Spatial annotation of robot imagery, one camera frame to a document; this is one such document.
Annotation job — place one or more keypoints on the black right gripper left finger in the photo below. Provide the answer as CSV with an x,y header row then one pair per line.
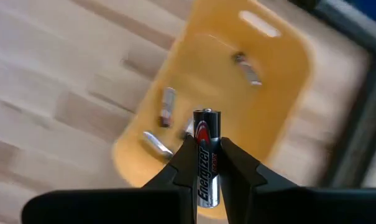
x,y
163,205

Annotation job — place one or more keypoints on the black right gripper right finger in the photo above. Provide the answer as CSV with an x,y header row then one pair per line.
x,y
268,205

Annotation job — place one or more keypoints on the black silver Energizer battery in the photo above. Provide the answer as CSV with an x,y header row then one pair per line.
x,y
158,144
206,124
248,70
167,105

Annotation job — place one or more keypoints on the yellow plastic bin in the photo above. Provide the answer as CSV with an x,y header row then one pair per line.
x,y
268,109

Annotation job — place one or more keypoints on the blue plastic bin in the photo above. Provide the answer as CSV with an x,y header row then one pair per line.
x,y
371,9

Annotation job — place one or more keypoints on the black aluminium table frame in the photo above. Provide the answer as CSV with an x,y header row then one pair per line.
x,y
361,124

